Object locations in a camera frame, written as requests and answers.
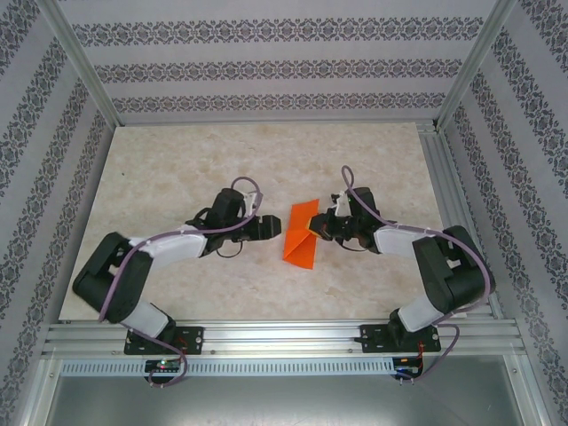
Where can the aluminium frame post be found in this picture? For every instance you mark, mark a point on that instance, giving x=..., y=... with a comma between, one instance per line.
x=475, y=57
x=84, y=71

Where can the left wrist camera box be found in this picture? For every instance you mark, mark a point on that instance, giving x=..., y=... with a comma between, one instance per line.
x=253, y=202

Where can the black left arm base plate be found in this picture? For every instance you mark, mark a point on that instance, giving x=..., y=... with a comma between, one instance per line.
x=193, y=339

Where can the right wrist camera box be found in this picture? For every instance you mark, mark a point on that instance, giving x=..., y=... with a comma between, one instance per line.
x=341, y=204

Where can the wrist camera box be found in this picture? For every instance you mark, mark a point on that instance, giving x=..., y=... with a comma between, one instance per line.
x=341, y=204
x=253, y=202

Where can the left controller circuit board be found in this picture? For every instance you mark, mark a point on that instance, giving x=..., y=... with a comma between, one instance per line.
x=162, y=365

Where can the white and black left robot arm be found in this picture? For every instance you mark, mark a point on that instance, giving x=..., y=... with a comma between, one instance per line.
x=177, y=246

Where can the orange paper sheet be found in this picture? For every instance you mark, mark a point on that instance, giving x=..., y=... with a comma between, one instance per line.
x=297, y=253

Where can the controller circuit board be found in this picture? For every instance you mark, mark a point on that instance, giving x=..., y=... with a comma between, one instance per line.
x=408, y=366
x=162, y=365

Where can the grey metal panel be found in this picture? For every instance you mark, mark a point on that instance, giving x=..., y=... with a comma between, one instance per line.
x=284, y=404

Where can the right controller circuit board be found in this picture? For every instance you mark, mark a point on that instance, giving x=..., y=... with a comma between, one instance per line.
x=408, y=366

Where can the long aluminium mounting rail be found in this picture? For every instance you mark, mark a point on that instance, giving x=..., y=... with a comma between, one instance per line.
x=284, y=337

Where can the aluminium side rail profile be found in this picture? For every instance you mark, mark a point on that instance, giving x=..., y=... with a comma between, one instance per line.
x=444, y=177

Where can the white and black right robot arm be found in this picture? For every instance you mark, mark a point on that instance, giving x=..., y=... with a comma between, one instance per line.
x=452, y=275

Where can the aluminium frame beam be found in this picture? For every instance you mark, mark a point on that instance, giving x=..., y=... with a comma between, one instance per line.
x=42, y=395
x=526, y=395

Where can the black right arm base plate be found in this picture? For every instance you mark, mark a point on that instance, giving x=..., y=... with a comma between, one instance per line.
x=375, y=339

